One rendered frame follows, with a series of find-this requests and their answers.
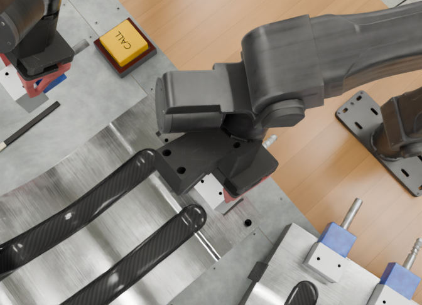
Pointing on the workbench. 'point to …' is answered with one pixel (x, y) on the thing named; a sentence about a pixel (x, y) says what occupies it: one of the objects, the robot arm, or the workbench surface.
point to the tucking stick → (29, 125)
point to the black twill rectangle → (257, 271)
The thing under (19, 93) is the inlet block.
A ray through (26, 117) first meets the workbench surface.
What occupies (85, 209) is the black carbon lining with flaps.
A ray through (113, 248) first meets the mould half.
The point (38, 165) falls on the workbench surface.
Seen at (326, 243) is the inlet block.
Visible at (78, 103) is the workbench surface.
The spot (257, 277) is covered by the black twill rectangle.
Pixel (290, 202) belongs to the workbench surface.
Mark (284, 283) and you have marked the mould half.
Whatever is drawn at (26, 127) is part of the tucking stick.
